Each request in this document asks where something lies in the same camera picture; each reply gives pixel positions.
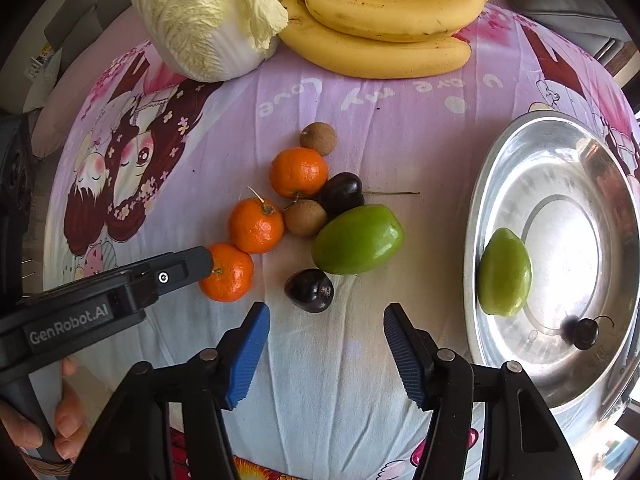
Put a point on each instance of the pink printed blanket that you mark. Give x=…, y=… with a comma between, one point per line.
x=400, y=125

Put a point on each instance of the napa cabbage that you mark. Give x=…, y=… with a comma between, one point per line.
x=200, y=15

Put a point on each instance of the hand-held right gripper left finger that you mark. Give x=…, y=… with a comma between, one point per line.
x=247, y=355

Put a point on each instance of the dark cherry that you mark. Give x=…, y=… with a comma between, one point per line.
x=341, y=194
x=580, y=333
x=309, y=291

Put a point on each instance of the yellow banana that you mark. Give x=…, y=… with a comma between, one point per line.
x=400, y=15
x=375, y=57

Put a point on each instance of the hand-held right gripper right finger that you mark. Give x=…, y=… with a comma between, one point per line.
x=405, y=355

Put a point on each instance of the brown longan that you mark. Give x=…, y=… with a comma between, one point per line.
x=305, y=217
x=318, y=138

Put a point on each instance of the round metal plate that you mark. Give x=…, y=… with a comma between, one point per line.
x=565, y=200

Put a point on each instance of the orange mandarin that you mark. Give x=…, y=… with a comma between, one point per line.
x=299, y=172
x=229, y=274
x=256, y=226

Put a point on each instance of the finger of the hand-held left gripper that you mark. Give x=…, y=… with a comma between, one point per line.
x=182, y=266

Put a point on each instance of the green jujube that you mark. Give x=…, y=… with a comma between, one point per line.
x=358, y=240
x=505, y=272

